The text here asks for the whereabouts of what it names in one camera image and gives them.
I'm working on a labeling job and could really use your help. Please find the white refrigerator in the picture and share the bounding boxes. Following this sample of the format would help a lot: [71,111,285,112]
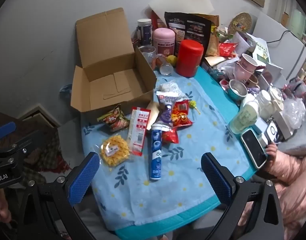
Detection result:
[253,11,306,80]

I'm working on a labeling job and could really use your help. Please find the red and white packet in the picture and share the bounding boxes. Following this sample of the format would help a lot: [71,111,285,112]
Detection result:
[127,106,150,155]

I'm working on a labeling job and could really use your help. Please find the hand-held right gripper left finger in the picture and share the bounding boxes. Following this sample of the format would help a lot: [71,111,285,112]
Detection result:
[16,151,101,240]

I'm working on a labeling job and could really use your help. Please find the black stand-up pouch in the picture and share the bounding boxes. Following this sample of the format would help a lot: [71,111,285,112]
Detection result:
[164,12,188,55]
[184,14,212,53]

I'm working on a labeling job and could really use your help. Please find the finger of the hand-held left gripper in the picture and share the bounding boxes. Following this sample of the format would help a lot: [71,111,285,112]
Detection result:
[0,121,17,141]
[0,129,43,164]

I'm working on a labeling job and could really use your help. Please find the small tan cardboard box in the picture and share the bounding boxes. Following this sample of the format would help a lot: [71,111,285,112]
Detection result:
[145,102,160,130]

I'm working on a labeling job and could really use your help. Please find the blue and white tube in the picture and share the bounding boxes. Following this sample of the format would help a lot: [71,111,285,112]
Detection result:
[149,123,164,180]

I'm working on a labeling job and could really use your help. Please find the small red snack packet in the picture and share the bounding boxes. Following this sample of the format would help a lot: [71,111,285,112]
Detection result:
[163,127,179,144]

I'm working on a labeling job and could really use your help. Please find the white device box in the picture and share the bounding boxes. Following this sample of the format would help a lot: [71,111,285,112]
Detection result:
[264,120,284,143]

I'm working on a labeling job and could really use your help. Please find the dark jar with white lid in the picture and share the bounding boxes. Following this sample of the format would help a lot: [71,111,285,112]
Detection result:
[137,19,153,47]

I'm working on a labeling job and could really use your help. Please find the pale green packet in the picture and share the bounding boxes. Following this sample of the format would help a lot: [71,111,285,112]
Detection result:
[229,101,259,133]

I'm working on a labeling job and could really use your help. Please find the brown snack bag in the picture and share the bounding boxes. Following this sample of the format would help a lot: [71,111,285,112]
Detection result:
[205,15,220,57]

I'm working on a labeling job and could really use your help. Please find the black cable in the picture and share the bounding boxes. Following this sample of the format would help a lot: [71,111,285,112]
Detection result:
[267,30,306,45]

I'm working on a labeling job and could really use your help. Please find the brown plaid cloth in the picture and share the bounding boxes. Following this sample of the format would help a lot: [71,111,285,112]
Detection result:
[0,111,73,188]

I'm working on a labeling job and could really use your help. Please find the round woven plate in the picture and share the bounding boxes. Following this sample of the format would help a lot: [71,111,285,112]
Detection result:
[228,12,252,34]

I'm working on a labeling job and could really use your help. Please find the person's left hand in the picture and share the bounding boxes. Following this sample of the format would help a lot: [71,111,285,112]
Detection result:
[0,189,13,225]

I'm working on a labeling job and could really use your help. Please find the purple silver snack bag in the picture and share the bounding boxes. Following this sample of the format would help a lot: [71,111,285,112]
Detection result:
[155,90,181,133]

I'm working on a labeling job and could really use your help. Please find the red candy packet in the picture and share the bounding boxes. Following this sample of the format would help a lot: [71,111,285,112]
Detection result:
[172,99,193,128]

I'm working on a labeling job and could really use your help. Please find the white wooden board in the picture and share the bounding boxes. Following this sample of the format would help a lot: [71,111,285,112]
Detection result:
[18,102,61,130]

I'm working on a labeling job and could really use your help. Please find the pink canister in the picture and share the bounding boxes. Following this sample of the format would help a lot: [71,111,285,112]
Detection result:
[153,28,176,57]

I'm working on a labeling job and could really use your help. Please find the blue floral tablecloth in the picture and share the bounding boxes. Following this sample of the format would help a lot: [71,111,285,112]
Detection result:
[80,70,251,227]

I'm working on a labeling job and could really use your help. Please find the clear plastic jar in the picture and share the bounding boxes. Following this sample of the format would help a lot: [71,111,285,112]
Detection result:
[138,45,156,63]

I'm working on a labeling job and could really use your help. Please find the green yellow lollipop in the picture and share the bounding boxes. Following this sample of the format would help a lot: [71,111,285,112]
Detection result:
[189,100,201,115]

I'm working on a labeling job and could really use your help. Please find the clear plastic bag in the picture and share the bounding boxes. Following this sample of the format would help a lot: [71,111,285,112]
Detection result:
[284,97,306,129]

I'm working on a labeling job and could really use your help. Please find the black smartphone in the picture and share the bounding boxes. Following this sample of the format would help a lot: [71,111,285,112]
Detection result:
[241,129,267,168]

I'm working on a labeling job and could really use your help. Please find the stack of pink cups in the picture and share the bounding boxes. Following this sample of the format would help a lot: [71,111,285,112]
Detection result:
[234,54,259,80]

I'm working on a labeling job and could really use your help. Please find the red canister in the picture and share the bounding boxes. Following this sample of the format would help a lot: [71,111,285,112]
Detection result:
[176,39,204,78]

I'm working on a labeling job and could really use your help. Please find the yellow noodle packet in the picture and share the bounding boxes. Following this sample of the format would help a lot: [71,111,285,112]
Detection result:
[100,134,131,167]

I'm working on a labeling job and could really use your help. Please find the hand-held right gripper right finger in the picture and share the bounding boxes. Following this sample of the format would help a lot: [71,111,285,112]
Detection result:
[200,152,287,240]

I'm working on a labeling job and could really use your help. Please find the red foil packet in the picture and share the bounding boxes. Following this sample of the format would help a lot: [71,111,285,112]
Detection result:
[218,42,238,57]

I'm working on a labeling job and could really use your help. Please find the white bread packet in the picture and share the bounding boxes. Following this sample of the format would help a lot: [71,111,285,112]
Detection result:
[159,79,183,95]

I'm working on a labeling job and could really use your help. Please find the brown cardboard box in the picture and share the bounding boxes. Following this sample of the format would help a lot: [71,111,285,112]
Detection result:
[70,7,157,119]

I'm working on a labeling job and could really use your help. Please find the teal steel bowl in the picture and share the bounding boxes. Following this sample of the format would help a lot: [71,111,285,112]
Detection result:
[227,79,248,102]

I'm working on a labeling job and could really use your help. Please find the clear jar with metal lid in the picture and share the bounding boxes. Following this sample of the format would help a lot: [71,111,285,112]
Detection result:
[155,54,174,77]

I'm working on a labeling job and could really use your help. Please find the brown gold noodle snack packet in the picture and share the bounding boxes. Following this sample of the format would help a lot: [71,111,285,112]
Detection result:
[97,104,130,133]

